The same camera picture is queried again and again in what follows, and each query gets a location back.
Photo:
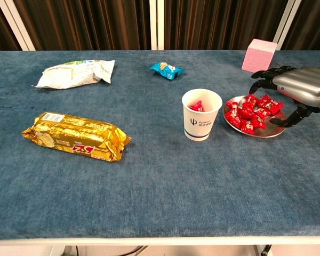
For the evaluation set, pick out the blue snack packet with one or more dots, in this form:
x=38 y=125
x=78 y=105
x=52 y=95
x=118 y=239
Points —
x=166 y=70

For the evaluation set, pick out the white frame post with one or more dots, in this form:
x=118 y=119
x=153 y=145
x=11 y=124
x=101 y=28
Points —
x=153 y=26
x=18 y=26
x=289 y=21

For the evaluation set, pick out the pink foam cube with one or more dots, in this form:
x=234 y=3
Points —
x=258 y=57

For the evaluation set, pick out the blue fabric table cover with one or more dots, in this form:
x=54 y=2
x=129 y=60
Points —
x=160 y=186

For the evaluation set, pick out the gold biscuit package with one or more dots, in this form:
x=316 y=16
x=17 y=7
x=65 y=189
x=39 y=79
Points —
x=77 y=133

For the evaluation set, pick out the red candy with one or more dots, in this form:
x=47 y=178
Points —
x=197 y=106
x=258 y=121
x=270 y=104
x=246 y=126
x=231 y=104
x=262 y=112
x=232 y=118
x=251 y=101
x=244 y=112

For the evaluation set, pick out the white paper cup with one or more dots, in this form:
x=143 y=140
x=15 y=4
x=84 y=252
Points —
x=200 y=125

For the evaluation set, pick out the metal bowl with candies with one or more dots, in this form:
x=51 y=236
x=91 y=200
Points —
x=272 y=129

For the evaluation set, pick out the white snack bag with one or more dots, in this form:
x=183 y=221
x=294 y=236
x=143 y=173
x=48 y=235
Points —
x=74 y=74

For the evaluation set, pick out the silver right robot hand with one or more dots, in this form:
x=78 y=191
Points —
x=306 y=85

